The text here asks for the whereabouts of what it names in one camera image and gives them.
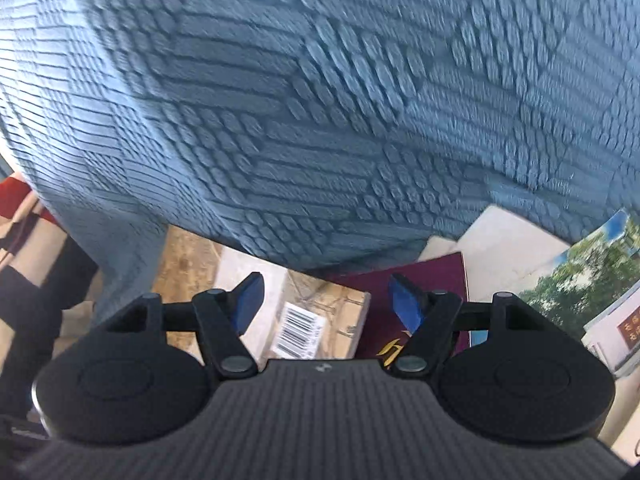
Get tan painting cover book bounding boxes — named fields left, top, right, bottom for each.
left=152, top=226, right=370, bottom=366

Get blue textured chair cover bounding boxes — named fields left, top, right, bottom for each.
left=1, top=0, right=639, bottom=318

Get photo cover notebook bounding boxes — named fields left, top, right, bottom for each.
left=470, top=206, right=640, bottom=378

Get red black striped blanket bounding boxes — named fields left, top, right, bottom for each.
left=1, top=172, right=102, bottom=419

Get white paper sheets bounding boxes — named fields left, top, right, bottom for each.
left=418, top=204, right=640, bottom=461

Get purple gold cover book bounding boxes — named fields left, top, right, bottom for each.
left=331, top=252, right=466, bottom=366

